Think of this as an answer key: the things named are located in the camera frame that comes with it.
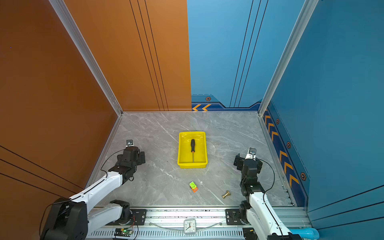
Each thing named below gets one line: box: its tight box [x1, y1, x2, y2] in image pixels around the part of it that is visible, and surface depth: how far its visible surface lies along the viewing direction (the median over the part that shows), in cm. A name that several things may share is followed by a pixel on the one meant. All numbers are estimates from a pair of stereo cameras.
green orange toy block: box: [189, 181, 199, 193], surface depth 82 cm
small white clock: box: [183, 218, 196, 235], surface depth 71 cm
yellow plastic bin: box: [177, 131, 208, 169], surface depth 96 cm
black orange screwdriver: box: [191, 139, 195, 163], surface depth 99 cm
